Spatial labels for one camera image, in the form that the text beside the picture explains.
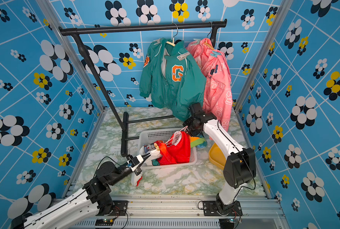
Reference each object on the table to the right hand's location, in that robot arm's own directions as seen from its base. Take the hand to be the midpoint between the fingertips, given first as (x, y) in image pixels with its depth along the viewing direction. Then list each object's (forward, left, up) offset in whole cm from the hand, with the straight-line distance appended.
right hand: (185, 126), depth 86 cm
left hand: (-21, +18, +7) cm, 29 cm away
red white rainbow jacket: (-19, +9, +1) cm, 21 cm away
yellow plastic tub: (-10, -21, -19) cm, 30 cm away
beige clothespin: (-18, +15, +8) cm, 25 cm away
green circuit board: (-46, +42, -20) cm, 66 cm away
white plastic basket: (0, +25, -11) cm, 27 cm away
